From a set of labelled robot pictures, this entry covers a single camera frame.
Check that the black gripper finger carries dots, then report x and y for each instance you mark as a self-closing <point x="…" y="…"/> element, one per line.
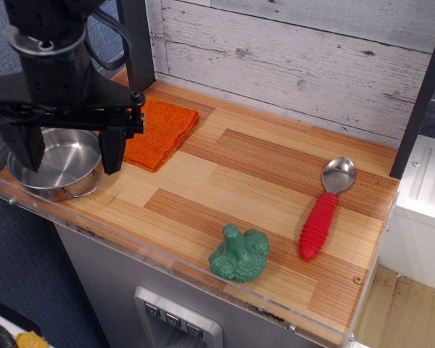
<point x="112" y="146"/>
<point x="26" y="142"/>

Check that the orange folded cloth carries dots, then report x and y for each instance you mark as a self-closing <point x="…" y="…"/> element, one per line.
<point x="166" y="126"/>

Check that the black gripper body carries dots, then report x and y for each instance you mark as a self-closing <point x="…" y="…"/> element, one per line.
<point x="59" y="87"/>

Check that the right dark upright post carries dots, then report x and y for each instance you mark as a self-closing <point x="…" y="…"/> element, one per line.
<point x="415" y="121"/>

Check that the grey toy kitchen cabinet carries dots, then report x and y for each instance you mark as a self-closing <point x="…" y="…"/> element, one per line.
<point x="110" y="273"/>

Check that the clear acrylic edge guard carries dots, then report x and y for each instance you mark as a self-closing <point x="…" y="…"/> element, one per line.
<point x="175" y="222"/>

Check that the silver button panel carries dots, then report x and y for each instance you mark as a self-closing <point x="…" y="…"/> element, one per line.
<point x="169" y="324"/>

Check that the black object bottom left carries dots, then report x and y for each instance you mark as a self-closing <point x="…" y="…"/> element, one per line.
<point x="12" y="324"/>

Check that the red handled metal spoon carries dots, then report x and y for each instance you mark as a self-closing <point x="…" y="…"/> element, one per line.
<point x="337" y="177"/>

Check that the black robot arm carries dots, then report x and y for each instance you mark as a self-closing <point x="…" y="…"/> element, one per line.
<point x="46" y="20"/>

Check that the green toy broccoli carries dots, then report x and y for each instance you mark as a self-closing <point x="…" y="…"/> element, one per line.
<point x="241" y="257"/>

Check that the yellow object bottom left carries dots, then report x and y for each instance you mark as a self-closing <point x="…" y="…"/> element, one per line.
<point x="31" y="340"/>

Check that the stainless steel pot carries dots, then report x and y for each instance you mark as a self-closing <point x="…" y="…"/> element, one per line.
<point x="71" y="166"/>

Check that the white side counter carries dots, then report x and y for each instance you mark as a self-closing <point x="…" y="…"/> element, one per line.
<point x="408" y="244"/>

